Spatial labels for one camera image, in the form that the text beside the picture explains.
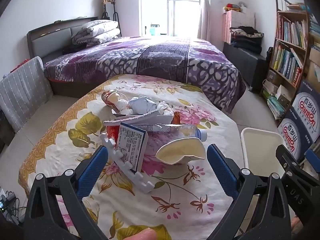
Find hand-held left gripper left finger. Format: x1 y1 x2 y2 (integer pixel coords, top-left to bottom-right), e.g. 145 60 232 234
24 145 109 240

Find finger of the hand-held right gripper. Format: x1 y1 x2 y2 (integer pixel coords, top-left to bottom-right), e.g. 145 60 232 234
305 149 320 175
276 144 320 219

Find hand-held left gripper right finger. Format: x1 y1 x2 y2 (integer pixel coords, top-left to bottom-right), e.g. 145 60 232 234
207 144 292 240

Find white plastic bin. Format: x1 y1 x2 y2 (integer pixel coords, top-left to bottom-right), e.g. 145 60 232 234
240 127 288 178

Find red packet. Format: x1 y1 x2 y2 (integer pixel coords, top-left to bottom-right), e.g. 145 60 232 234
106 126 119 140

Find crushed clear plastic bottle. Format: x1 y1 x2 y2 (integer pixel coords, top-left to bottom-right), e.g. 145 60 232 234
150 124 208 142

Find blue white label packet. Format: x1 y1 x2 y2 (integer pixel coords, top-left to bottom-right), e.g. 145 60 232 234
115 123 148 174

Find white notched foam strip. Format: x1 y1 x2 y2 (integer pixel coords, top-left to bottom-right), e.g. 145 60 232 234
100 133 155 193

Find crushed cream paper bowl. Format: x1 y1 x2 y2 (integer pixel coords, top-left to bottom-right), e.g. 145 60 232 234
155 137 207 165

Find person's left hand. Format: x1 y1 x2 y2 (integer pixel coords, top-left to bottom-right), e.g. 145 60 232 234
117 229 157 240

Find blue white cardboard box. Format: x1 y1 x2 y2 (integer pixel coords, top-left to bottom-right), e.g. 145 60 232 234
277 110 320 161
291 80 320 140

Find floral tablecloth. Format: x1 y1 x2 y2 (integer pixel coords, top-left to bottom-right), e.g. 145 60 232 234
19 74 247 240

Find pink woven strip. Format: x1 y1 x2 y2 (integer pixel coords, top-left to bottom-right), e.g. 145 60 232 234
103 112 160 127

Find stack of flat books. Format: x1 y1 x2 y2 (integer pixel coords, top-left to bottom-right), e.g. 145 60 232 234
262 80 287 120

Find tissue box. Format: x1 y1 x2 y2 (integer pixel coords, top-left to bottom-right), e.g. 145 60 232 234
275 85 293 105

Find crumpled white tissue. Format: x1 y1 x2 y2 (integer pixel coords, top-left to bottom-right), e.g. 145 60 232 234
157 102 173 115
117 100 130 113

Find red gold snack wrapper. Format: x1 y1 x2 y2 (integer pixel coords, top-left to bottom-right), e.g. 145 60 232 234
101 91 125 110

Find flat white carton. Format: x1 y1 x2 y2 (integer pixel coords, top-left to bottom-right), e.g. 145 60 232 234
111 109 174 125

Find crumpled blue white paper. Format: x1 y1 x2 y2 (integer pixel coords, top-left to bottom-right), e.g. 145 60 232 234
129 97 158 113

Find brown cardboard box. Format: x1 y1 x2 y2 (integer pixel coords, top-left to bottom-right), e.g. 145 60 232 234
306 32 320 88

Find row of colourful books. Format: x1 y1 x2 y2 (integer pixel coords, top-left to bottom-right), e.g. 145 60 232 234
271 41 304 85

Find wooden bookshelf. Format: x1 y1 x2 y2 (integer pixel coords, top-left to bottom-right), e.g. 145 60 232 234
260 0 310 127

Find grey striped cloth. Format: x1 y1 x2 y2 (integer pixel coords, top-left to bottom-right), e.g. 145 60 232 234
0 56 54 133

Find black storage bench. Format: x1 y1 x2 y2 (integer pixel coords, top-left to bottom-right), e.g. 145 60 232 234
222 42 267 94

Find purple patterned bed blanket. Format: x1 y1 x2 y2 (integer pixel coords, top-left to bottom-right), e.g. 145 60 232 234
44 36 247 113

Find red cloth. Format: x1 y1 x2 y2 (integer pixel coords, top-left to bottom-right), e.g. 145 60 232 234
11 59 31 73

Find row of upright books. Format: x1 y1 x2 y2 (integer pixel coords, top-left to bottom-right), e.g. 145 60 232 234
276 15 308 49

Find pile of folded clothes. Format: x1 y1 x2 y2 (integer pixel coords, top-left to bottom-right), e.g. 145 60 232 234
230 26 264 54

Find stacked white pillows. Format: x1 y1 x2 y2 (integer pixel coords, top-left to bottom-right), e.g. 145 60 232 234
72 28 121 46

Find dark bed headboard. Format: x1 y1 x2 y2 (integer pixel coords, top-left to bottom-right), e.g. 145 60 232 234
27 17 98 59

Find folded white quilt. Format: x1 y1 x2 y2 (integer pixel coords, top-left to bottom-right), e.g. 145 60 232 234
81 19 118 34

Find pink drawer cabinet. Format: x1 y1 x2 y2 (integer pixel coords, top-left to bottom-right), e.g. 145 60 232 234
222 10 255 44

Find white curtain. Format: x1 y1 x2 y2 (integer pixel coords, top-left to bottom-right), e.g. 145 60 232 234
197 0 212 39

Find black coat stand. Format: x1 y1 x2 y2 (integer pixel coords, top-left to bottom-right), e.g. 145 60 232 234
101 0 122 37

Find window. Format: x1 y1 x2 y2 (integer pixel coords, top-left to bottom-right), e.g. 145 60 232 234
140 0 203 37

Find black cables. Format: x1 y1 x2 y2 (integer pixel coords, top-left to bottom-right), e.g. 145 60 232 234
0 187 28 227

